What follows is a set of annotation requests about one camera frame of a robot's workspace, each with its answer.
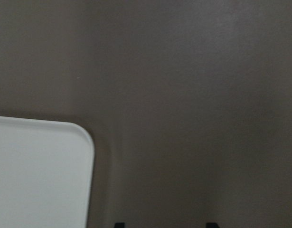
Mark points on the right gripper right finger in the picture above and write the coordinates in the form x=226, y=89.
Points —
x=212, y=225

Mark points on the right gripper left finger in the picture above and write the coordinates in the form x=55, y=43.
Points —
x=119, y=225

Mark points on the cream rabbit tray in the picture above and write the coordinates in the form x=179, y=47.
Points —
x=46, y=172

